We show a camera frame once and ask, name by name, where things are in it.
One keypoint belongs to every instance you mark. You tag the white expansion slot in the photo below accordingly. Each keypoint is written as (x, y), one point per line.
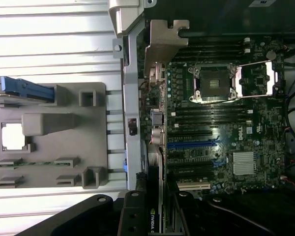
(194, 186)

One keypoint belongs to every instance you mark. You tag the black expansion slot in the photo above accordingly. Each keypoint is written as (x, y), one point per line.
(189, 162)
(189, 134)

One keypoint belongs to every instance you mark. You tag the metal socket cover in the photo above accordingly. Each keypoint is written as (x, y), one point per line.
(270, 73)

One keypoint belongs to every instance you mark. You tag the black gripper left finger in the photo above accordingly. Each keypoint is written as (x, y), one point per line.
(132, 216)

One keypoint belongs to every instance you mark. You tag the silver finned chipset heatsink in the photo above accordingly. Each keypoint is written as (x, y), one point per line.
(244, 162)

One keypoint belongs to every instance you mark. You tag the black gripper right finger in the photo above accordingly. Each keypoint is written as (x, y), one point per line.
(182, 216)

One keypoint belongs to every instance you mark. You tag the silver coin battery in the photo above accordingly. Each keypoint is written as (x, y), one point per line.
(271, 54)

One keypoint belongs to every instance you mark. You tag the green motherboard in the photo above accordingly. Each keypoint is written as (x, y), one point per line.
(260, 118)

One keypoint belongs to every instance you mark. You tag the grey parts rack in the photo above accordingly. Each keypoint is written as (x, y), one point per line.
(51, 147)

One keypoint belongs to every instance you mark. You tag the black open PC case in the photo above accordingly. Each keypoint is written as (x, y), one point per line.
(131, 98)

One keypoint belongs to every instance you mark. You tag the RAM slot white latches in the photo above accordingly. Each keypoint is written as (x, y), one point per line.
(211, 113)
(218, 51)
(211, 124)
(218, 40)

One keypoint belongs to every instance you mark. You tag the RAM slot black latches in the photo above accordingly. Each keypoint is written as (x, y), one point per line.
(211, 107)
(211, 118)
(218, 46)

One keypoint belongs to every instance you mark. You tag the CPU socket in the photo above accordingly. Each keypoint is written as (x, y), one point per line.
(212, 82)

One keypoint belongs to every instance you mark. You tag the green RAM stick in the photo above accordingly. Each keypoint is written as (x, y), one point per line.
(34, 163)

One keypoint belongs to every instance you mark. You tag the hard disk blue rails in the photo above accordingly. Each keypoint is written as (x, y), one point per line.
(27, 87)

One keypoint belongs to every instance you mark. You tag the blue expansion slot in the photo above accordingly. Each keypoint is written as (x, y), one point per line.
(191, 145)

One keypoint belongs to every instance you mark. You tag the silver CPU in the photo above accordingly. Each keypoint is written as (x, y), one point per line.
(13, 136)

